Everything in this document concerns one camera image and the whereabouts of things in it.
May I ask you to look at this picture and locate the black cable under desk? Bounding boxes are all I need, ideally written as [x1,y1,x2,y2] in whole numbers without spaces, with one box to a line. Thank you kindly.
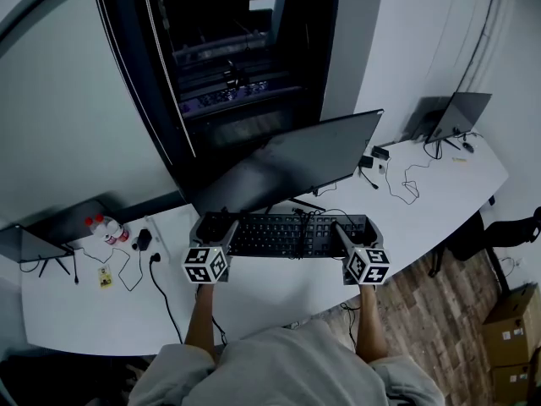
[339,301,361,351]

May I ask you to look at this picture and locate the person's left forearm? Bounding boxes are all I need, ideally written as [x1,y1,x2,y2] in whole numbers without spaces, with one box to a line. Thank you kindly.
[183,283,217,350]

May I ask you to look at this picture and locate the large black monitor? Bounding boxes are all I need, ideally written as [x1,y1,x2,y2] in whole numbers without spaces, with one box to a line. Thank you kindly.
[192,108,385,216]

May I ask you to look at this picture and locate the black adapter with cable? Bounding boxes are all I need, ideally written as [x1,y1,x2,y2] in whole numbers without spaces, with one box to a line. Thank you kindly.
[358,155,380,191]

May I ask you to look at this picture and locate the black monitor with splayed legs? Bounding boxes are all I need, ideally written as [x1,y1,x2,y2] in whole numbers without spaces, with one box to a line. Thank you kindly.
[0,223,76,279]

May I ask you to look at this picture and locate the black wall cable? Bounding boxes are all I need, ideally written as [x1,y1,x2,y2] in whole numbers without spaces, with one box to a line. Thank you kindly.
[455,0,500,97]

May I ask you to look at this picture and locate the black monitor with thin stand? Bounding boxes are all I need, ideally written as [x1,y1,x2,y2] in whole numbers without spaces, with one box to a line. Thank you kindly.
[424,91,494,151]

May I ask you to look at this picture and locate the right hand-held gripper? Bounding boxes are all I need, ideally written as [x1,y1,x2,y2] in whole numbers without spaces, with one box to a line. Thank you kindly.
[329,217,391,287]

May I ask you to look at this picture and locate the black keyboard cable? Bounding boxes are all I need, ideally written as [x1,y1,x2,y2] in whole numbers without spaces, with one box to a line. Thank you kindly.
[290,206,325,261]

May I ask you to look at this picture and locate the black monitor stand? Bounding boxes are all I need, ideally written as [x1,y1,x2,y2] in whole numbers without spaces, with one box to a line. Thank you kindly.
[264,195,327,215]

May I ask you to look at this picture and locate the small cardboard box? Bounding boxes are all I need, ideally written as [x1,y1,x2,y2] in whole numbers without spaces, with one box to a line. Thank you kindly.
[489,360,541,406]

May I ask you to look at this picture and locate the dark glass window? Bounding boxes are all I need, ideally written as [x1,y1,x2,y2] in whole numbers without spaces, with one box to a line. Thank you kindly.
[91,0,344,205]

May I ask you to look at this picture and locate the yellow badge card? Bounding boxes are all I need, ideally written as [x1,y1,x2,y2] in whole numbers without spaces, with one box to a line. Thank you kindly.
[97,264,115,290]

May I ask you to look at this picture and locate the black power plug with cable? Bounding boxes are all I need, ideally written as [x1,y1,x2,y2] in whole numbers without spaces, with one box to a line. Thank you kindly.
[148,251,185,346]

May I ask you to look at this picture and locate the black keyboard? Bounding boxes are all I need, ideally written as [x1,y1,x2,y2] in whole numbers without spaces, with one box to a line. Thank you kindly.
[197,211,380,260]

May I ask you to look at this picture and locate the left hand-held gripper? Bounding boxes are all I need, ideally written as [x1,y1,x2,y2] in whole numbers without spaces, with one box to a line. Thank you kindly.
[181,214,241,287]

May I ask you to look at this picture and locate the red-capped plastic bottle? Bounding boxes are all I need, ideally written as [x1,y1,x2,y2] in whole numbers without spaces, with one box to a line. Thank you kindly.
[84,216,117,245]
[94,213,131,244]

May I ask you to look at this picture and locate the thin black looped cable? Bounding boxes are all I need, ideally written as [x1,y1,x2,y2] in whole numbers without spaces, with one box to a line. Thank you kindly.
[383,156,433,206]

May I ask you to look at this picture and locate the black power adapter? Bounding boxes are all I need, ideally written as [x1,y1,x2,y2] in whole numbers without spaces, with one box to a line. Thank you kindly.
[136,228,154,253]

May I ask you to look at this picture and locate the large cardboard box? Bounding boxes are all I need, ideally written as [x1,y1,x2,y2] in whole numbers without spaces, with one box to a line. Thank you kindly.
[482,283,541,368]

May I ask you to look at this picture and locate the black office chair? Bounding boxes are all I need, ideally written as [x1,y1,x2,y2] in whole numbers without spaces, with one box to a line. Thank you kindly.
[428,206,541,279]

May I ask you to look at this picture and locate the person's grey shirt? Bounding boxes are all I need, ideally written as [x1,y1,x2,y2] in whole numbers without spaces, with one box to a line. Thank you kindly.
[126,319,445,406]

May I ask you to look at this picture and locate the person's right forearm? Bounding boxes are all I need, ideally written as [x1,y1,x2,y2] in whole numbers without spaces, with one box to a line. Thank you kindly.
[357,284,391,362]

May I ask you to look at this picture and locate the thin black adapter cable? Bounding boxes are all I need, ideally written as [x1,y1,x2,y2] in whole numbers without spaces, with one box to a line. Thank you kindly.
[69,245,145,293]

